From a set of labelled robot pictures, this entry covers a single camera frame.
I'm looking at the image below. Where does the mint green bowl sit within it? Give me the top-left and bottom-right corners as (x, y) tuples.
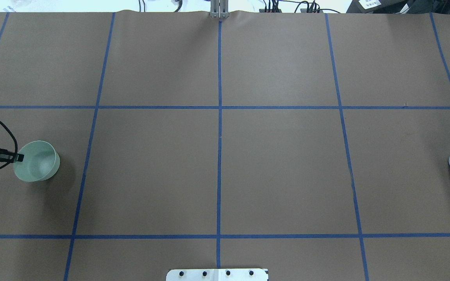
(14, 140), (61, 183)

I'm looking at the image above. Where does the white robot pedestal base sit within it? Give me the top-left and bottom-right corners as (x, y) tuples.
(166, 268), (269, 281)

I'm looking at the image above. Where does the aluminium frame post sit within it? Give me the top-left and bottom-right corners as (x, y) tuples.
(209, 0), (230, 20)

